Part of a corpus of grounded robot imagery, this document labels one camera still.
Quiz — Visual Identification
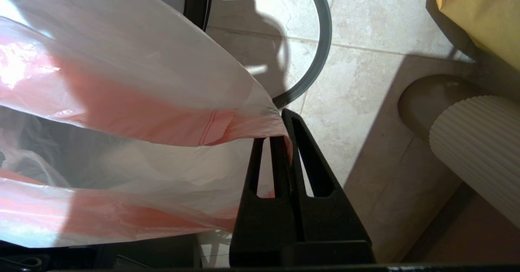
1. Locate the black round trash bin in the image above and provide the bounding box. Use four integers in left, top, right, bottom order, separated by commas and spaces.
184, 0, 214, 33

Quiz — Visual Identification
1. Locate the beige ribbed cylinder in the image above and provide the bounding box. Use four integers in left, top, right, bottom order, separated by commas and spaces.
429, 95, 520, 228

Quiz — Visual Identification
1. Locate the white red-printed bag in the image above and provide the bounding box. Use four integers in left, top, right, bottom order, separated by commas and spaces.
0, 0, 294, 249

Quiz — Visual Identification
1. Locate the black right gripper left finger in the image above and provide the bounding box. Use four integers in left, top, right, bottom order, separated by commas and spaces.
230, 136, 303, 264

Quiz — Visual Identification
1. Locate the grey bin rim ring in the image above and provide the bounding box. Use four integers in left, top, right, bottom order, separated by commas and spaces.
271, 0, 333, 109

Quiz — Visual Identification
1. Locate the yellow fabric bag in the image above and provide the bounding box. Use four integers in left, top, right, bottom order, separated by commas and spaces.
433, 0, 520, 72

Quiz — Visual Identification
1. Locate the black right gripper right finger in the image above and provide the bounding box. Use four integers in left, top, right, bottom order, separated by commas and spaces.
281, 109, 376, 264

